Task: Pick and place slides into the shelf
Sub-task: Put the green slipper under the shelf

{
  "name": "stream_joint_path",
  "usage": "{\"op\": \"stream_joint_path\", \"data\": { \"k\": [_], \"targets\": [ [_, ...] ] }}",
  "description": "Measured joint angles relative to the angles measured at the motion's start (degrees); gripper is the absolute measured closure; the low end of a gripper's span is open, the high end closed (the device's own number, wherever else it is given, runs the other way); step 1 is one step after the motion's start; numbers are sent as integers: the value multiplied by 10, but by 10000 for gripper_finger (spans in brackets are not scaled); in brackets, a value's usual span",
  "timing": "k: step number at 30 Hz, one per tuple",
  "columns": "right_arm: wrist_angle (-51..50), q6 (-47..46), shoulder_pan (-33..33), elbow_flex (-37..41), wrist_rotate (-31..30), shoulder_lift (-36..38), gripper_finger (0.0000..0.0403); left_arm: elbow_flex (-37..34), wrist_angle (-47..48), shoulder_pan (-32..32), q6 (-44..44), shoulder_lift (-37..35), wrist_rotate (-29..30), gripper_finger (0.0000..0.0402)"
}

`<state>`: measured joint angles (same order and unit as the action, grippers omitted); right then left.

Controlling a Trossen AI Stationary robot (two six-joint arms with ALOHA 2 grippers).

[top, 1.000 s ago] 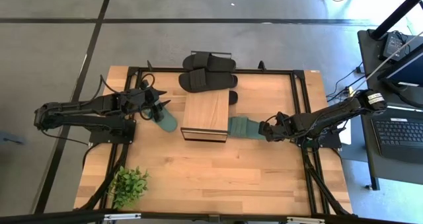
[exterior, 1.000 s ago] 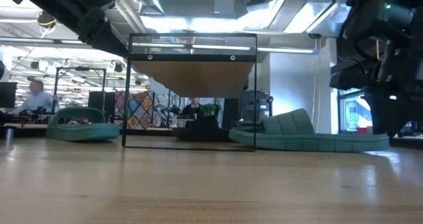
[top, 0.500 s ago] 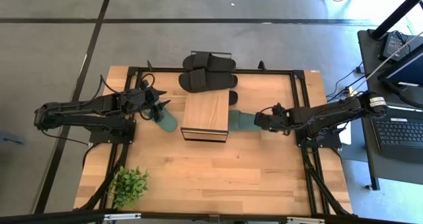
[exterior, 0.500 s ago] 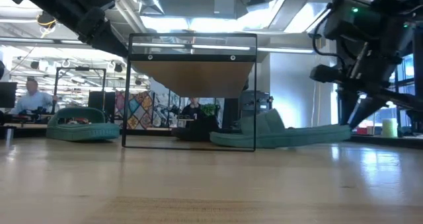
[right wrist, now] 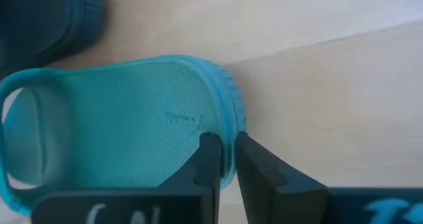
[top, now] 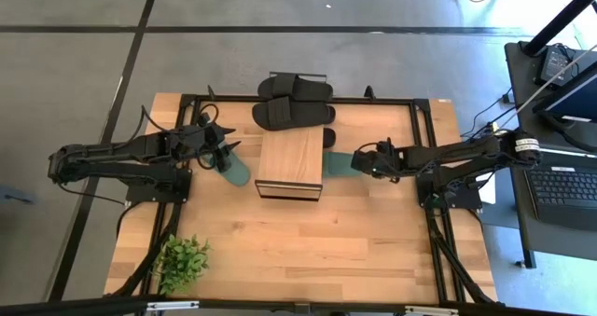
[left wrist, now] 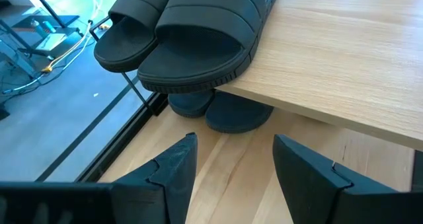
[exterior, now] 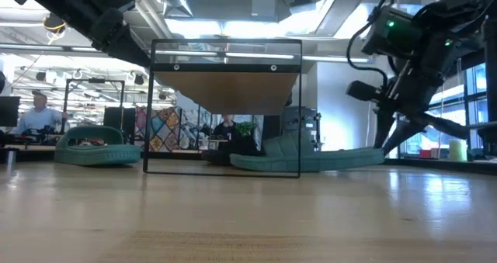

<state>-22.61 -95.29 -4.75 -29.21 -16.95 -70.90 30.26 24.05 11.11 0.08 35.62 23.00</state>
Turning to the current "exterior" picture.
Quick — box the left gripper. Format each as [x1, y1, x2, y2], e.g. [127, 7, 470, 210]
[109, 24, 153, 68]

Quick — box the black upright panel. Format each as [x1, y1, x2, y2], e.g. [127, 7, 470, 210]
[103, 106, 137, 143]

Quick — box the black monitor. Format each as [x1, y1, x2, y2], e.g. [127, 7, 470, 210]
[0, 95, 21, 128]

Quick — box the black side desk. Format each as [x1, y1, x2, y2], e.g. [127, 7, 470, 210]
[467, 121, 497, 157]

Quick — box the rectangular silver ventilation duct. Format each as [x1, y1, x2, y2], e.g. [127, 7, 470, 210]
[313, 0, 389, 39]

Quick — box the grey ceiling box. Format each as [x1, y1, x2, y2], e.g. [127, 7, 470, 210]
[251, 0, 278, 19]

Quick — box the black equipment cabinet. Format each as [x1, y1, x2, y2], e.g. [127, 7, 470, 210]
[280, 106, 323, 151]

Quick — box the person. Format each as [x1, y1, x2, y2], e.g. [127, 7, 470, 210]
[212, 113, 242, 140]
[11, 91, 71, 137]

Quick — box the green rubber slide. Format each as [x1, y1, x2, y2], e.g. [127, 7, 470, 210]
[53, 125, 142, 167]
[228, 130, 386, 174]

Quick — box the pale green spool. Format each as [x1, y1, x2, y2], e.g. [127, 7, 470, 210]
[448, 138, 469, 162]

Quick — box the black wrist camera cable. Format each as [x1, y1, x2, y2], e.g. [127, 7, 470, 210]
[346, 0, 407, 86]

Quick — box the potted plant in room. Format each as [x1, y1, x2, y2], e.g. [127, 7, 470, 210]
[235, 121, 256, 138]

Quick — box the black lamp with yellow cord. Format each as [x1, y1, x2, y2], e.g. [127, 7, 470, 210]
[41, 12, 68, 46]

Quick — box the black pole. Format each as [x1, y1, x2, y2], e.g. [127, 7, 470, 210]
[481, 14, 497, 124]

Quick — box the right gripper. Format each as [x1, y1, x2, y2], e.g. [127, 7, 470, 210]
[373, 59, 471, 155]

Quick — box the black metal table frame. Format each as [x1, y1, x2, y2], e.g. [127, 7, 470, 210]
[0, 146, 497, 176]

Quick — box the wooden shelf with black frame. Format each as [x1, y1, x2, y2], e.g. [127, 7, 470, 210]
[142, 38, 303, 178]

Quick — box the colourful patterned wall panel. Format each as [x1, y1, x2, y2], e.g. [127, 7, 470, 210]
[134, 106, 182, 153]

